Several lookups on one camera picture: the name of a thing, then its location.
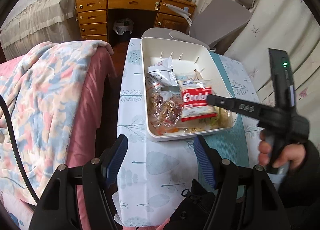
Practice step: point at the clear nut packet red label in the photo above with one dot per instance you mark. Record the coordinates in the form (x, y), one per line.
(162, 107)

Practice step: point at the clear bag of yellow cookies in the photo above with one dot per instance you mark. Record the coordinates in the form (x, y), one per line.
(222, 120)

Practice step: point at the wooden desk with drawers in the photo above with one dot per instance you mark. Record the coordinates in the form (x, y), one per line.
(130, 1)

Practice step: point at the grey office chair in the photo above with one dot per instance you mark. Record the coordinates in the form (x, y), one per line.
(217, 20)

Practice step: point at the white snack packet red text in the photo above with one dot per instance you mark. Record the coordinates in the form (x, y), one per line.
(162, 70)

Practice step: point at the pastel floral blanket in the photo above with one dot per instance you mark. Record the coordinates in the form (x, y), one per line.
(45, 100)

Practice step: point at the person's right forearm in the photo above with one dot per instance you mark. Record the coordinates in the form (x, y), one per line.
(307, 182)

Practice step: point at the trash bin with plastic bag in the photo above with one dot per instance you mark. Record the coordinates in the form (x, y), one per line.
(122, 27)

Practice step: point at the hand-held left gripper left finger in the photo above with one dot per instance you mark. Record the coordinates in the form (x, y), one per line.
(116, 160)

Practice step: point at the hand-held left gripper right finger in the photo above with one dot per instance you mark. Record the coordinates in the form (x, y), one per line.
(203, 162)

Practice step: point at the red cookie packet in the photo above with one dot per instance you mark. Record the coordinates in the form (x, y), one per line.
(195, 105)

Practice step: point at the person's right hand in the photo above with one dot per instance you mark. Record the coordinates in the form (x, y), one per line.
(292, 155)

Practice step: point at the white lace cover cloth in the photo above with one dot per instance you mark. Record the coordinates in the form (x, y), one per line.
(37, 15)

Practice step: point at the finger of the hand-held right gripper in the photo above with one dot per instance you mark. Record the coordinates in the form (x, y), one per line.
(237, 106)

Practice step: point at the white plastic storage tray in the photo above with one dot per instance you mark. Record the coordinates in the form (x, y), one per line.
(150, 45)

